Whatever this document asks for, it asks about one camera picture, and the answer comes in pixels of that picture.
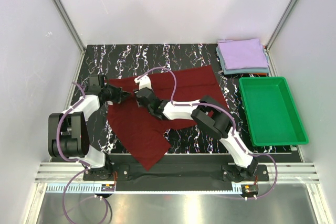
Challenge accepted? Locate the green plastic tray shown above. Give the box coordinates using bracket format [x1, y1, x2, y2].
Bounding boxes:
[239, 77, 309, 146]

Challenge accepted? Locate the aluminium frame post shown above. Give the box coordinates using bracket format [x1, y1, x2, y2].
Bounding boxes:
[264, 0, 316, 50]
[52, 0, 86, 52]

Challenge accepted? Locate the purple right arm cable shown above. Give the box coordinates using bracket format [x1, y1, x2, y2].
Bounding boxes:
[139, 67, 278, 200]

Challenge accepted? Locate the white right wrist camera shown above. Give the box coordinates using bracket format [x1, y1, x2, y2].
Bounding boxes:
[134, 75, 152, 90]

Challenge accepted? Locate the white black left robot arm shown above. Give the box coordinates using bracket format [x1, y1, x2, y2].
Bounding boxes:
[48, 74, 131, 180]

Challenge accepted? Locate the folded grey blue t shirt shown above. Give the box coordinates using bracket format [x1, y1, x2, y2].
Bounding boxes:
[216, 47, 270, 75]

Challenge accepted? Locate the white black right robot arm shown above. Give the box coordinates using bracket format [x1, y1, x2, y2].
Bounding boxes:
[134, 88, 258, 182]

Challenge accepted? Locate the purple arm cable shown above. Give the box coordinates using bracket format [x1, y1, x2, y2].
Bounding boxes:
[57, 81, 114, 224]
[139, 67, 278, 200]

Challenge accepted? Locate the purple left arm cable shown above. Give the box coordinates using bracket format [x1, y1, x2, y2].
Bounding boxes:
[57, 81, 114, 224]

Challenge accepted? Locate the aluminium front rail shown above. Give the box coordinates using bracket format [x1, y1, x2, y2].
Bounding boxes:
[35, 162, 320, 184]

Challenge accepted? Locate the right aluminium frame post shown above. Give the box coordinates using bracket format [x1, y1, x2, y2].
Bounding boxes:
[264, 0, 316, 50]

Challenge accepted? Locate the left aluminium frame post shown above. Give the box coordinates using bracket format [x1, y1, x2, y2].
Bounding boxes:
[52, 0, 86, 52]

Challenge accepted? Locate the folded lavender t shirt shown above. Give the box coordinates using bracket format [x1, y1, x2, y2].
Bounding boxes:
[218, 38, 268, 70]

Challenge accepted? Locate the white slotted cable duct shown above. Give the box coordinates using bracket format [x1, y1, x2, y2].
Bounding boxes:
[46, 183, 242, 195]

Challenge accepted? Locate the dark red t shirt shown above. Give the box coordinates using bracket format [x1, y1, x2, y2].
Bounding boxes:
[107, 66, 228, 170]

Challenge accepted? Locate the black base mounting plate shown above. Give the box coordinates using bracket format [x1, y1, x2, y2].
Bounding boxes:
[83, 154, 269, 189]

